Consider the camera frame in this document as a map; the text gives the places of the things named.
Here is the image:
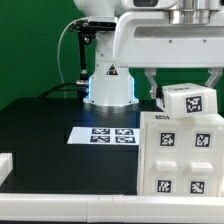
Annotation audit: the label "white left rail piece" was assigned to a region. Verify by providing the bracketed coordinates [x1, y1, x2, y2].
[0, 153, 13, 186]

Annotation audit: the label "white marker sheet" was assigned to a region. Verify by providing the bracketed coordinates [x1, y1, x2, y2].
[67, 127, 139, 145]

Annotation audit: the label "black camera on stand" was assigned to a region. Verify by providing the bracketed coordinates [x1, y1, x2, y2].
[69, 16, 117, 100]

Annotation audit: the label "black cables at base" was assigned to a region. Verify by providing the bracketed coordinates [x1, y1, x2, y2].
[38, 81, 90, 99]

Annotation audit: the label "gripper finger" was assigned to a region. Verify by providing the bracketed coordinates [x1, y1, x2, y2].
[145, 68, 162, 99]
[205, 68, 223, 88]

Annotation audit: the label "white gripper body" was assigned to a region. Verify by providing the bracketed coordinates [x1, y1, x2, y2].
[112, 11, 224, 68]

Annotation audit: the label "white front rail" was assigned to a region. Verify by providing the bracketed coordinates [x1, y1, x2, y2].
[0, 193, 224, 224]

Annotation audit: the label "white cabinet drawer box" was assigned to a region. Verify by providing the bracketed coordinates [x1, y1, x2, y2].
[156, 83, 218, 119]

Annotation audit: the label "small white cabinet panel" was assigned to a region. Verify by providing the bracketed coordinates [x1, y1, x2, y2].
[153, 129, 181, 196]

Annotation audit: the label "large white cabinet body box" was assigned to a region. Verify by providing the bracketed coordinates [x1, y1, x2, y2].
[137, 112, 224, 197]

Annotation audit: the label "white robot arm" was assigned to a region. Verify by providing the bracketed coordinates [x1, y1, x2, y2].
[73, 0, 224, 114]

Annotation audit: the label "grey camera cable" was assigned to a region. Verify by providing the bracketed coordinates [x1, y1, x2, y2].
[57, 17, 88, 99]

